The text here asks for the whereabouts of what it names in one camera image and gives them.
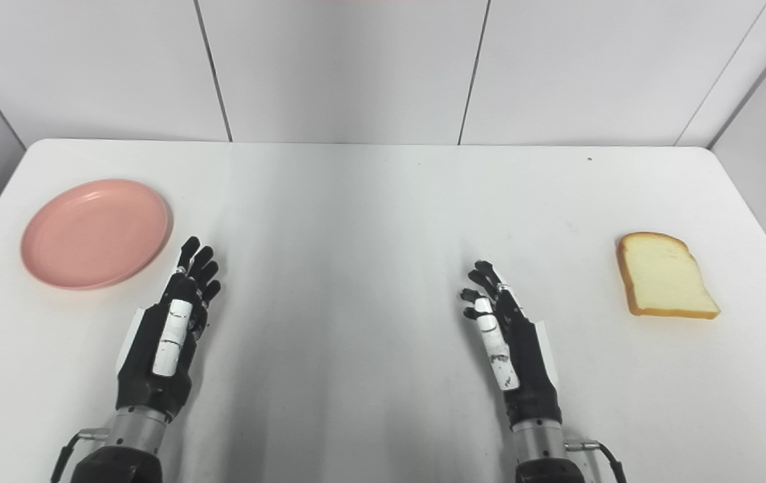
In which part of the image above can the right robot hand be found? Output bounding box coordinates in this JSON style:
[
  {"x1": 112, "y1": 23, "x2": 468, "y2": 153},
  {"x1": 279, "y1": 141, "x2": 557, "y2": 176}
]
[{"x1": 459, "y1": 260, "x2": 563, "y2": 429}]

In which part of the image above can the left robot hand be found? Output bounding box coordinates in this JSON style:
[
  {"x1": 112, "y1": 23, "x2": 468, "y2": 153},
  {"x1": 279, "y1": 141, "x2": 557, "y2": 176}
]
[{"x1": 115, "y1": 236, "x2": 222, "y2": 423}]

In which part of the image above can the pink plate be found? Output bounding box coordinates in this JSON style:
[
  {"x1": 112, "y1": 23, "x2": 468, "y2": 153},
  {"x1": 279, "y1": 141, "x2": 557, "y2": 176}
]
[{"x1": 20, "y1": 178, "x2": 174, "y2": 290}]

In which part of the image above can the slice of bread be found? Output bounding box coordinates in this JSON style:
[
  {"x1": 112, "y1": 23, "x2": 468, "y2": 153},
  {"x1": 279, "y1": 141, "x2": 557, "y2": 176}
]
[{"x1": 617, "y1": 232, "x2": 721, "y2": 319}]

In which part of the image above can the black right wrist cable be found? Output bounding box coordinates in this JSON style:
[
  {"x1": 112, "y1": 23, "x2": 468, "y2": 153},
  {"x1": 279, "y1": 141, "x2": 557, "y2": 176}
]
[{"x1": 564, "y1": 439, "x2": 628, "y2": 483}]

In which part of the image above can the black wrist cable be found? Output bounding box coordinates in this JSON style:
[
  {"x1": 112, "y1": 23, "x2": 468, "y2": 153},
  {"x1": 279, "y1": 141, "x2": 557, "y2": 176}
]
[
  {"x1": 50, "y1": 428, "x2": 110, "y2": 483},
  {"x1": 564, "y1": 439, "x2": 628, "y2": 483}
]

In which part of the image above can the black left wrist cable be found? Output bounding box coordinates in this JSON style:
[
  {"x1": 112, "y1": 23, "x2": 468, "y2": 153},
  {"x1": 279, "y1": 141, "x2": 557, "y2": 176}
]
[{"x1": 50, "y1": 428, "x2": 110, "y2": 483}]

